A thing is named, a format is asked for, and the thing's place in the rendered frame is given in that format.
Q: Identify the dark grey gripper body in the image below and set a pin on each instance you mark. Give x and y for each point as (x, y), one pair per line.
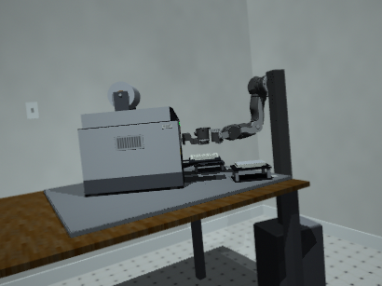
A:
(203, 134)

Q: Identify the grey cylinder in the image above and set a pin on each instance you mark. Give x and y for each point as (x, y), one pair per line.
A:
(133, 93)

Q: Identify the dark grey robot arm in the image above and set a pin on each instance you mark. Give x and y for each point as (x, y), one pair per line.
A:
(257, 104)

